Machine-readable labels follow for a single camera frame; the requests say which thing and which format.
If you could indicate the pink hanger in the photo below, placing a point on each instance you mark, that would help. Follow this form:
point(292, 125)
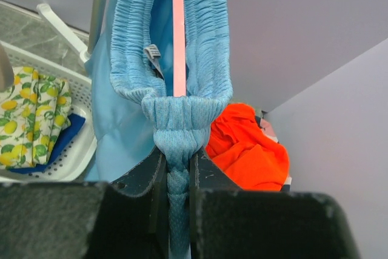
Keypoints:
point(179, 49)

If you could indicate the lemon print cloth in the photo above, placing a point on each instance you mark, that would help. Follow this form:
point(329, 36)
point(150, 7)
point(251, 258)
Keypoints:
point(34, 111)

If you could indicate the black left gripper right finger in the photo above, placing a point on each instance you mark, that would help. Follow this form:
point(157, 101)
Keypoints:
point(229, 222)

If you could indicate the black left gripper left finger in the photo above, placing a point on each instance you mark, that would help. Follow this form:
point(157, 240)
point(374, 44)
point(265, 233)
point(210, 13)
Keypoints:
point(123, 219)

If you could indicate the white plastic laundry basket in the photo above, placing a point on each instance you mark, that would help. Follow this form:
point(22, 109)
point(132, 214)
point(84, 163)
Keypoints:
point(75, 158)

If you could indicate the white metal clothes rack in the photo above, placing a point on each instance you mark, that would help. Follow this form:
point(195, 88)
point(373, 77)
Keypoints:
point(82, 50)

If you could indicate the blue cloth in basket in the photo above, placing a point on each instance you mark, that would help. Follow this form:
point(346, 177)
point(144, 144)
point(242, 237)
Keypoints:
point(64, 139)

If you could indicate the orange garment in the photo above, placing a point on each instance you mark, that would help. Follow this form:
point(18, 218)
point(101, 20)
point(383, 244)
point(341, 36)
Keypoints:
point(240, 149)

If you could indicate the light blue shorts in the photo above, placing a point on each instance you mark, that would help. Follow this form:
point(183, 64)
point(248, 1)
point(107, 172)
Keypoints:
point(133, 105)

